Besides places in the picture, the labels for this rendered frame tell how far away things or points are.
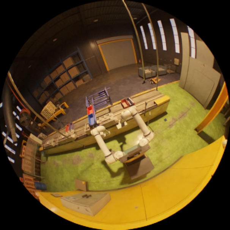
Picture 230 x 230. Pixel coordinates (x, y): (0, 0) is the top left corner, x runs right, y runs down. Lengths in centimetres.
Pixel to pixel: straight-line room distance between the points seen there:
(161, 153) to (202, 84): 474
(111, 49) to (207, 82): 1149
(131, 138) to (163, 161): 148
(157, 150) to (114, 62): 1175
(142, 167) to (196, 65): 576
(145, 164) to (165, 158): 120
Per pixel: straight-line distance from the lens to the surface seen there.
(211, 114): 345
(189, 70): 584
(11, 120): 745
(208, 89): 556
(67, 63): 1063
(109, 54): 1181
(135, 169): 169
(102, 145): 127
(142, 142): 126
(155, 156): 262
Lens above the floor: 252
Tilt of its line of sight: 48 degrees down
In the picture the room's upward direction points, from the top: 23 degrees counter-clockwise
